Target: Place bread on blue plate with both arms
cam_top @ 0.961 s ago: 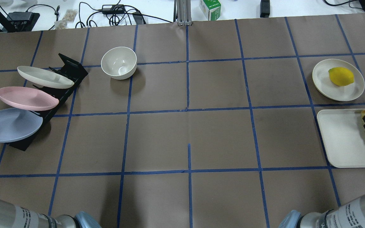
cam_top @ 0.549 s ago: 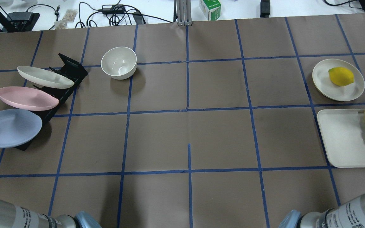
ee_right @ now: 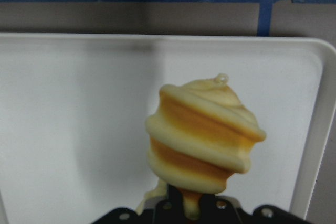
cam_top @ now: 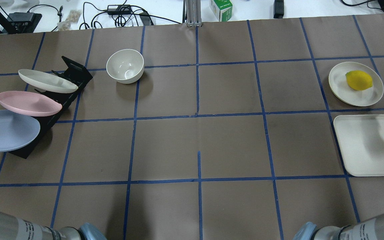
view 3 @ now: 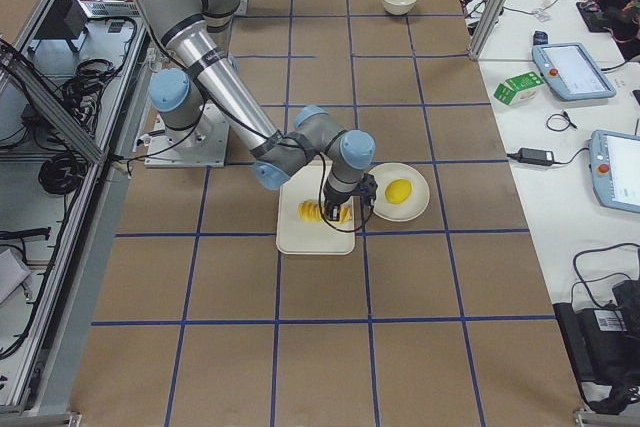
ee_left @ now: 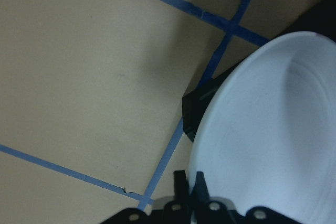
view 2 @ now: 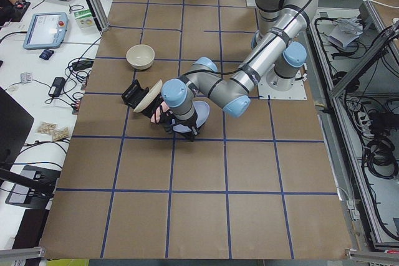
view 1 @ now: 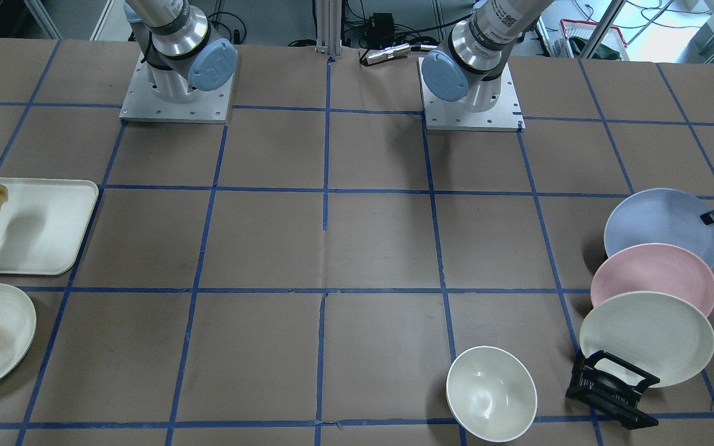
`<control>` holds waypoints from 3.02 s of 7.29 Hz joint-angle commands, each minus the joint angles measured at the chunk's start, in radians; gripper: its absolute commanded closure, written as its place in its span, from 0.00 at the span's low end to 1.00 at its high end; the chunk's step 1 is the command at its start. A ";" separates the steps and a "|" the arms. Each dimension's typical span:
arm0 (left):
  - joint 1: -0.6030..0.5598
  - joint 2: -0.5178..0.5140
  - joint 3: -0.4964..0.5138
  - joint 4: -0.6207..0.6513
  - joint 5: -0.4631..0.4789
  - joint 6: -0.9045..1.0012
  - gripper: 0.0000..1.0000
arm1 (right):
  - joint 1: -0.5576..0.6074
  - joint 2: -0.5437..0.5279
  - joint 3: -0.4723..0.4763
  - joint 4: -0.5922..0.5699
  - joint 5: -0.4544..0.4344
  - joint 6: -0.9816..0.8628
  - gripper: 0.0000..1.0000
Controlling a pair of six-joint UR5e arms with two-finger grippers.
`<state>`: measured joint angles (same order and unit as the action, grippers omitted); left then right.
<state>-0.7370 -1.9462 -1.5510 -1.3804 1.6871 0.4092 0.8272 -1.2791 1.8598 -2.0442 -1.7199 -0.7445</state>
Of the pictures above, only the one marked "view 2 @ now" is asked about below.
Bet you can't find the blue plate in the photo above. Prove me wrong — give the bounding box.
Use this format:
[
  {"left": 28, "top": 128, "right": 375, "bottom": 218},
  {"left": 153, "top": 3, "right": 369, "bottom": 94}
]
[{"left": 172, "top": 101, "right": 210, "bottom": 133}]

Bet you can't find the black power adapter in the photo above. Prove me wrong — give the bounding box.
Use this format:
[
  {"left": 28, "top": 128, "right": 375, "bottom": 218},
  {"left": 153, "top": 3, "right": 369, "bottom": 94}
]
[{"left": 48, "top": 77, "right": 66, "bottom": 98}]

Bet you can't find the black plate rack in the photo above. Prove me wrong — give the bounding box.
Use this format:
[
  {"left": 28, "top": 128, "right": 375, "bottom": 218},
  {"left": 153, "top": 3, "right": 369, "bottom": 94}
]
[{"left": 122, "top": 78, "right": 197, "bottom": 141}]

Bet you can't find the near teach pendant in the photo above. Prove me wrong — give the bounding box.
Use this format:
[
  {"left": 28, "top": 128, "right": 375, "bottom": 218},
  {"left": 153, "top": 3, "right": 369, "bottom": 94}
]
[{"left": 23, "top": 12, "right": 69, "bottom": 50}]

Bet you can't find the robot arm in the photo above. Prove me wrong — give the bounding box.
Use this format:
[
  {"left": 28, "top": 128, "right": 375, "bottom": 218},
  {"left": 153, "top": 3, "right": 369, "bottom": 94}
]
[{"left": 161, "top": 0, "right": 318, "bottom": 140}]

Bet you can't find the cream bowl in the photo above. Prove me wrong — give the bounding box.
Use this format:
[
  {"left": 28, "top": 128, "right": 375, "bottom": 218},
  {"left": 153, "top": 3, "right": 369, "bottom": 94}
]
[{"left": 126, "top": 44, "right": 155, "bottom": 70}]

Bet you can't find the cream plate in rack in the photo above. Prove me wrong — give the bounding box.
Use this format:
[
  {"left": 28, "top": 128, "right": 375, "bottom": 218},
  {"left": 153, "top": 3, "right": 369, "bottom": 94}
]
[{"left": 133, "top": 79, "right": 163, "bottom": 113}]

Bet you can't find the pink plate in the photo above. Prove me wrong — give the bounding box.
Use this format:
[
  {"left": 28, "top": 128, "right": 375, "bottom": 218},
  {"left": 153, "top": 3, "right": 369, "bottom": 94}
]
[{"left": 150, "top": 102, "right": 173, "bottom": 124}]

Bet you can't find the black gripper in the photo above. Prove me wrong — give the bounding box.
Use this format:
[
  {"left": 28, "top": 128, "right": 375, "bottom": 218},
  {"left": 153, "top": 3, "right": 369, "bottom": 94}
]
[{"left": 165, "top": 115, "right": 198, "bottom": 135}]

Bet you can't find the green white carton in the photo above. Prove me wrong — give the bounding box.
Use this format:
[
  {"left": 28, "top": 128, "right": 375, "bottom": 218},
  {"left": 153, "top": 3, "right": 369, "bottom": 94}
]
[{"left": 74, "top": 9, "right": 95, "bottom": 29}]

